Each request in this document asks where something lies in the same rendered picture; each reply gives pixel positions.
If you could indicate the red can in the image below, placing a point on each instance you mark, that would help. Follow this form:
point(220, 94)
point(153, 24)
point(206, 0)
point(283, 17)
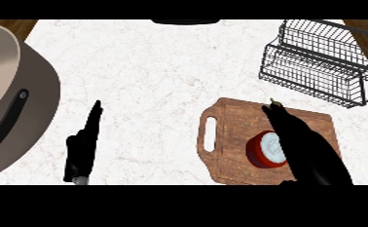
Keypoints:
point(266, 149)

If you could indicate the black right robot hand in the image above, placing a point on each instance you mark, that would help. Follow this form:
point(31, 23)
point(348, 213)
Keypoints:
point(306, 149)

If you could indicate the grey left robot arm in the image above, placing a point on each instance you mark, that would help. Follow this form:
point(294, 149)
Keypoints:
point(81, 180)

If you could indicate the brown wooden cutting board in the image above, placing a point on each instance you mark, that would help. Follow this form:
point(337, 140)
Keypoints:
point(229, 140)

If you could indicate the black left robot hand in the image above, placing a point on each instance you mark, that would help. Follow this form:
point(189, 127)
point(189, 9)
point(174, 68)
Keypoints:
point(84, 143)

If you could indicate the large grey pot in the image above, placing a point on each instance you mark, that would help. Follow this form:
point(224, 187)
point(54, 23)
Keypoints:
point(28, 107)

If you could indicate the black rounded appliance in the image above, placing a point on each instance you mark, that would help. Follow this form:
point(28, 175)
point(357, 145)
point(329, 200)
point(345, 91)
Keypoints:
point(184, 21)

